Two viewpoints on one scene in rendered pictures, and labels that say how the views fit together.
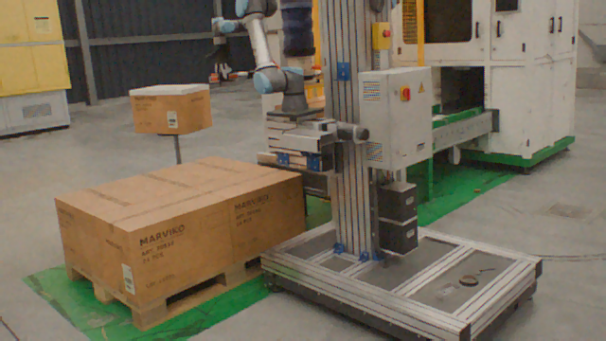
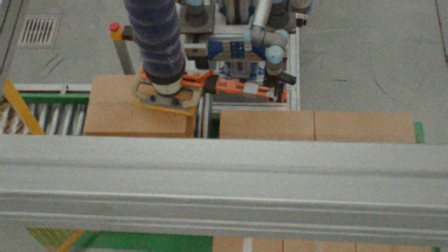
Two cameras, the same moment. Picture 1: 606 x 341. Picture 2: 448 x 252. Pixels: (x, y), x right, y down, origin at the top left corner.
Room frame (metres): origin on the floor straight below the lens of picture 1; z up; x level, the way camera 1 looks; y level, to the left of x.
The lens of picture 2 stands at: (4.42, 1.74, 3.81)
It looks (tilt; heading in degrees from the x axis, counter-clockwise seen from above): 57 degrees down; 240
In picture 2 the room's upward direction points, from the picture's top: 12 degrees counter-clockwise
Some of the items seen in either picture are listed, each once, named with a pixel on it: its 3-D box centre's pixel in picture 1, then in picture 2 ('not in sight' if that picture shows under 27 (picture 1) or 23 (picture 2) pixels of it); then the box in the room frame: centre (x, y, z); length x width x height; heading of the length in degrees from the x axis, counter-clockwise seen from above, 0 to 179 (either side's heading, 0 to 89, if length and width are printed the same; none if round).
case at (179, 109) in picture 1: (171, 108); not in sight; (4.83, 1.35, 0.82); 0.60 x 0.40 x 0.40; 66
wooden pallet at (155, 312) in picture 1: (189, 254); not in sight; (3.16, 0.89, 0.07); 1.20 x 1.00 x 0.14; 135
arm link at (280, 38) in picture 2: (227, 26); (276, 41); (3.12, 0.49, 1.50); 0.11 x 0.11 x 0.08; 32
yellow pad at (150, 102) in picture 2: not in sight; (164, 101); (3.63, 0.14, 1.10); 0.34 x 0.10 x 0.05; 126
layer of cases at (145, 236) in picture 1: (184, 214); (313, 195); (3.16, 0.89, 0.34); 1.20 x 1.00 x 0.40; 135
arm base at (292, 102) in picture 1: (294, 100); (277, 12); (2.73, 0.11, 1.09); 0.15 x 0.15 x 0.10
